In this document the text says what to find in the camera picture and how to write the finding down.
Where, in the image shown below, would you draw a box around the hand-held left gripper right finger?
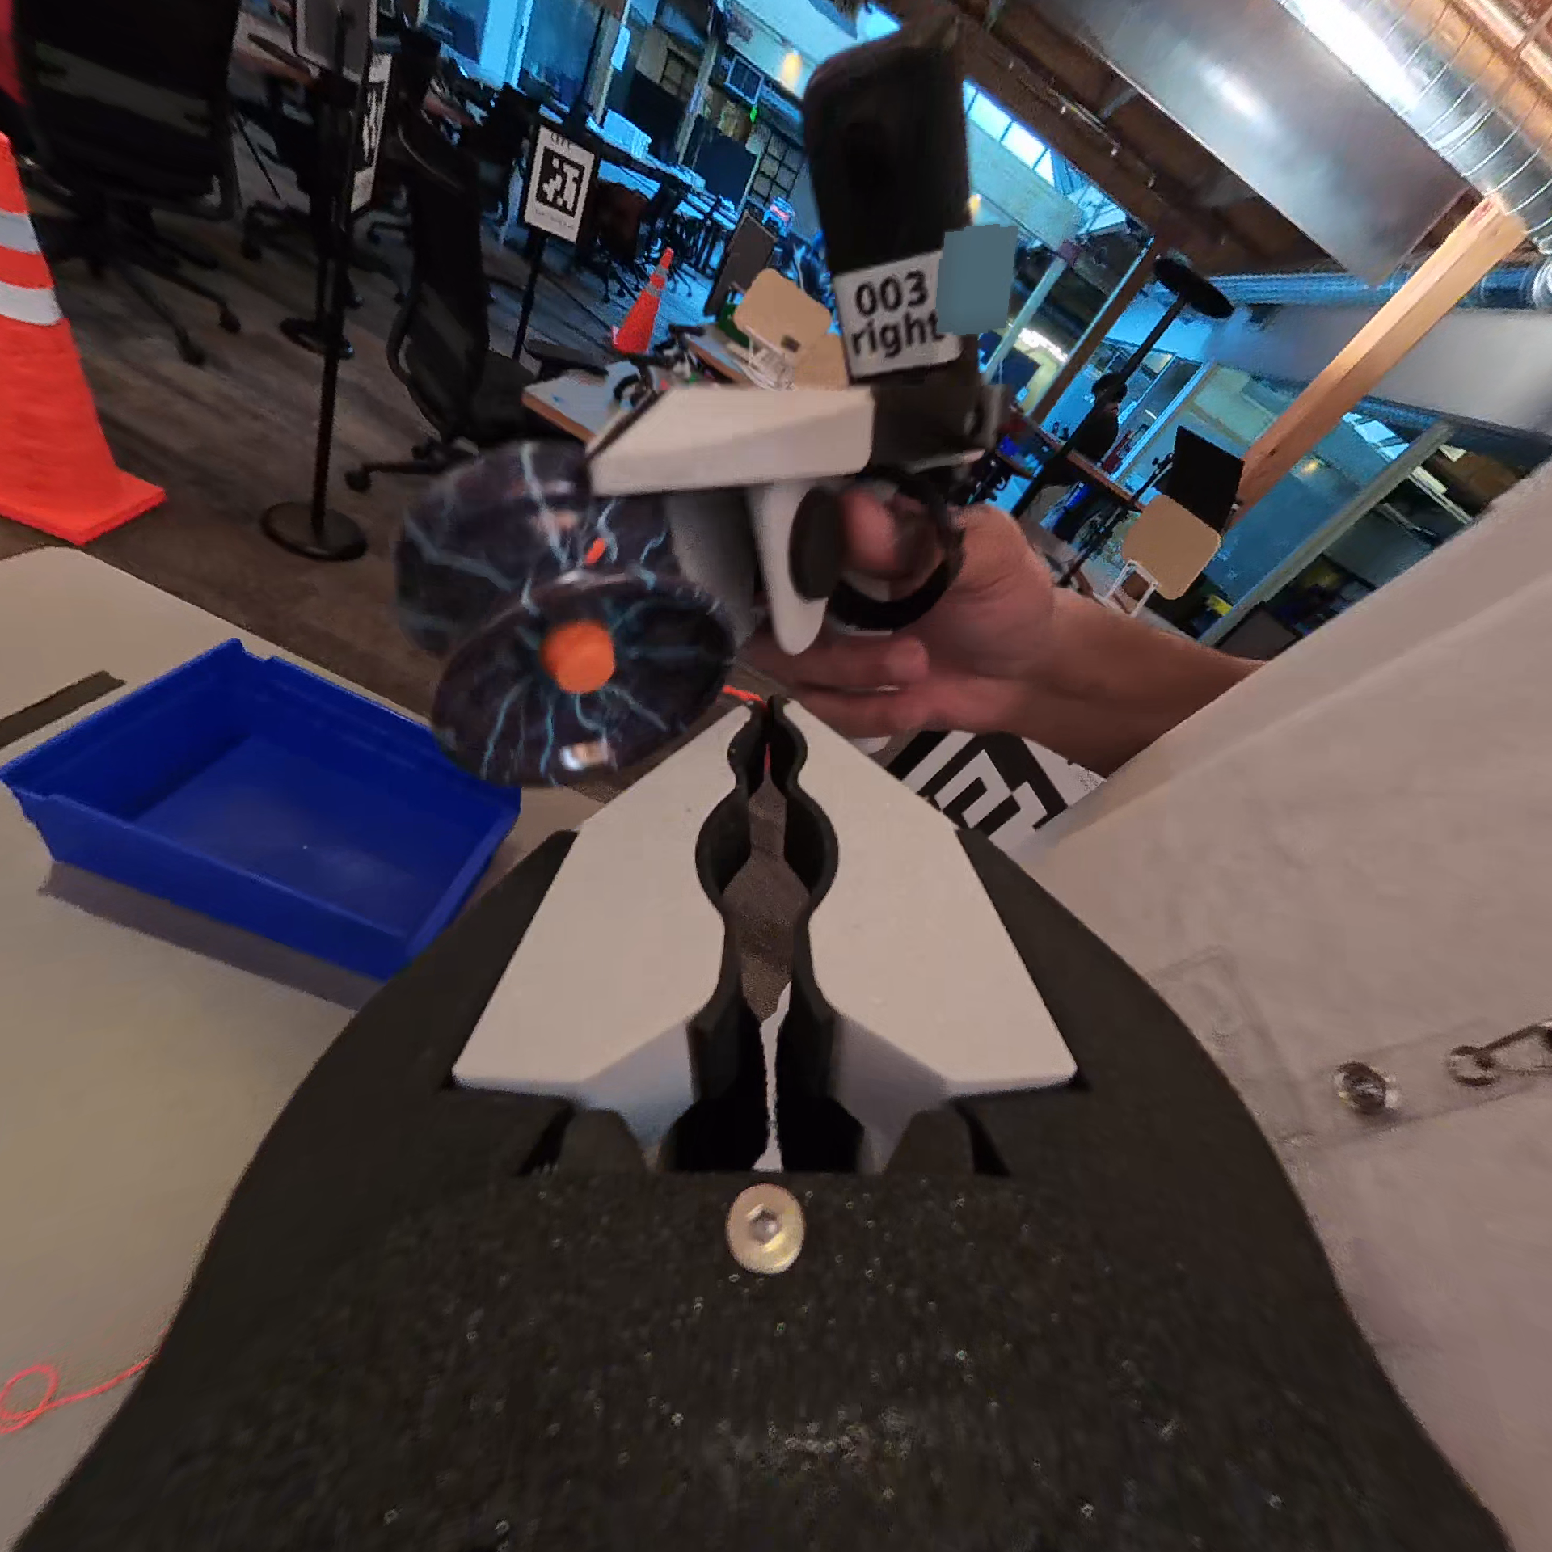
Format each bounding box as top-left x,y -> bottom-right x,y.
766,696 -> 1078,1155

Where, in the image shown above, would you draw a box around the wooden post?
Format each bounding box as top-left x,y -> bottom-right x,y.
1237,201 -> 1527,511

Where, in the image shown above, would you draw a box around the blue plastic bin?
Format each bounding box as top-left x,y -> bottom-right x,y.
0,638 -> 523,982

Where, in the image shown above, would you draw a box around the white desk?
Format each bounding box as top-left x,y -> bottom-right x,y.
0,547 -> 606,1552

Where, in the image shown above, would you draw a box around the large orange traffic cone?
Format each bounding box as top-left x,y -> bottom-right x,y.
0,127 -> 167,547

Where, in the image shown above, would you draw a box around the beige back chair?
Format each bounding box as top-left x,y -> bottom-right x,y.
731,269 -> 842,380
1118,493 -> 1229,603

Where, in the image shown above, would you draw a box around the black office chair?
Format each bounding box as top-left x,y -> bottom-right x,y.
23,0 -> 243,363
345,182 -> 551,493

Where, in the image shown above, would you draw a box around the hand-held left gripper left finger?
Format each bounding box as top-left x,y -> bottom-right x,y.
452,706 -> 782,1151

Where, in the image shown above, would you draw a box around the metal badge clip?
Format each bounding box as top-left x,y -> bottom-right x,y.
1447,1020 -> 1552,1089

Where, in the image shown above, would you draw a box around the black round-base pole stand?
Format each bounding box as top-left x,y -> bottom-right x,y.
262,0 -> 396,562

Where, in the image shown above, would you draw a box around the small orange traffic cone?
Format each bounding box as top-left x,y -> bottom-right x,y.
613,248 -> 677,355

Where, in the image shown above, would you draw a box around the wood-edged background table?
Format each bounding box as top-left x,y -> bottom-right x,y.
523,355 -> 752,449

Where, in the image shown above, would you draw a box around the person's right forearm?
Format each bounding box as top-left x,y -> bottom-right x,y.
1047,591 -> 1263,778

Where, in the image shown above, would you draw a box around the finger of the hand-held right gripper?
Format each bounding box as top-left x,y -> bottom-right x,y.
661,489 -> 771,614
588,383 -> 877,495

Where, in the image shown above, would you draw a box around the marker sign on stand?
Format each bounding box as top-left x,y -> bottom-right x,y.
515,122 -> 599,359

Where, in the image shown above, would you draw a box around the dark lightning-print yo-yo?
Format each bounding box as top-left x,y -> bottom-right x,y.
392,442 -> 742,789

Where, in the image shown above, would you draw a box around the black tape strip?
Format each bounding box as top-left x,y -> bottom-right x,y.
0,671 -> 123,750

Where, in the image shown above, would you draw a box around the silver ventilation duct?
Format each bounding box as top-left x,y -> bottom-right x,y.
1030,0 -> 1552,288

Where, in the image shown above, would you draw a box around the person's right hand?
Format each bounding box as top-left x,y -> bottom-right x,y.
742,483 -> 1073,745

